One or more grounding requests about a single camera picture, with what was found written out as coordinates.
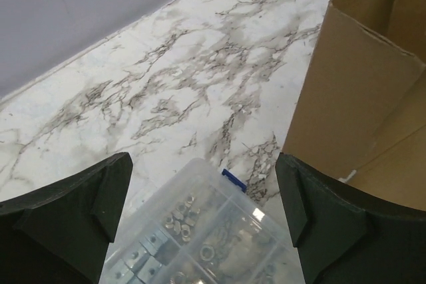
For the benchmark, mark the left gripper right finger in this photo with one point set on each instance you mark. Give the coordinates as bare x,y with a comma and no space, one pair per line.
344,235

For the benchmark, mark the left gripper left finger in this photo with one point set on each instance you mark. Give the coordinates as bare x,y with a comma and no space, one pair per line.
60,233

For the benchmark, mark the brown cardboard box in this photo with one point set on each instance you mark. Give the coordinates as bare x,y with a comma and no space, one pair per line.
361,111

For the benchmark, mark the clear plastic screw organizer box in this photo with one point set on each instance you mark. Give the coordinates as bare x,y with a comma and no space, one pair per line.
200,227

